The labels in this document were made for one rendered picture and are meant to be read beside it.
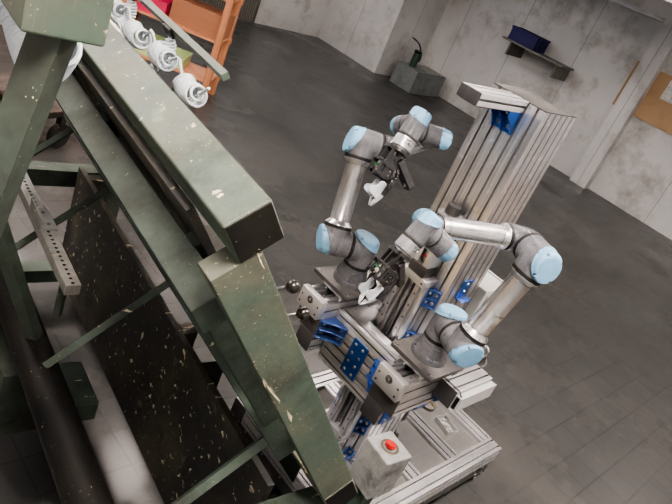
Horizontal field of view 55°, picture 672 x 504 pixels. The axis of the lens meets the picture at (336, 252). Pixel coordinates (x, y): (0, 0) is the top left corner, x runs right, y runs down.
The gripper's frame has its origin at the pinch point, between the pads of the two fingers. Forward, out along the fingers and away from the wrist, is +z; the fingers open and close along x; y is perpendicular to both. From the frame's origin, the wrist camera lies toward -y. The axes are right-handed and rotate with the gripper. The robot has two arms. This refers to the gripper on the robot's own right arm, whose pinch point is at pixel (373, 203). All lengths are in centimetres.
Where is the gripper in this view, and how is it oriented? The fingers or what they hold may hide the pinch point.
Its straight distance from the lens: 218.2
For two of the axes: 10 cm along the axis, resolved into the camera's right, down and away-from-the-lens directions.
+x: 4.2, 2.5, -8.7
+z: -5.2, 8.5, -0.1
